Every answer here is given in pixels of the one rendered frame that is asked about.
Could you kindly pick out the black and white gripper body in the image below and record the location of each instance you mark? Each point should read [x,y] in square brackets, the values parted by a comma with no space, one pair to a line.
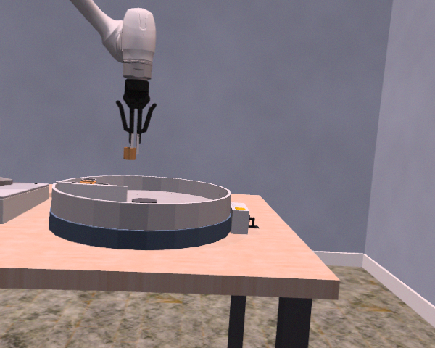
[138,86]

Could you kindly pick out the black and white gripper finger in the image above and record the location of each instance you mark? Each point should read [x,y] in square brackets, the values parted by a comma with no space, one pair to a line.
[120,104]
[152,105]

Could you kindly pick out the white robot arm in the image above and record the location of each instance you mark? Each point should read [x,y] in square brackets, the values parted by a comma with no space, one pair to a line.
[131,41]

